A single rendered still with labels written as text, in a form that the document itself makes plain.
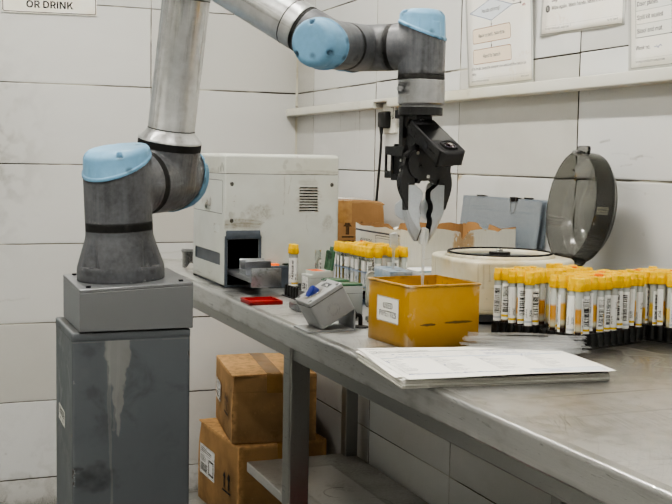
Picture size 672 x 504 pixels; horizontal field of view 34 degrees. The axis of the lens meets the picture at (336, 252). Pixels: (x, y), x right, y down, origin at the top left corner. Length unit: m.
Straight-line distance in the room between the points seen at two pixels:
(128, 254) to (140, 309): 0.10
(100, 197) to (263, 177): 0.66
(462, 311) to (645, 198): 0.56
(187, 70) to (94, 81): 1.75
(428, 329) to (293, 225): 0.85
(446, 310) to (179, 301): 0.46
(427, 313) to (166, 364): 0.47
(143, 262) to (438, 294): 0.52
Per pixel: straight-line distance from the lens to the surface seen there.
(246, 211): 2.45
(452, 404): 1.37
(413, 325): 1.68
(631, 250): 2.18
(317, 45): 1.65
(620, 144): 2.21
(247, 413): 3.45
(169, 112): 1.98
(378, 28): 1.78
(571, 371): 1.49
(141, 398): 1.89
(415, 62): 1.74
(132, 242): 1.88
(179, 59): 1.97
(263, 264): 2.35
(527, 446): 1.22
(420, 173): 1.73
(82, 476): 1.90
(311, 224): 2.50
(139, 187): 1.89
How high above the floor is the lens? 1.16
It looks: 5 degrees down
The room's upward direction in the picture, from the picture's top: 1 degrees clockwise
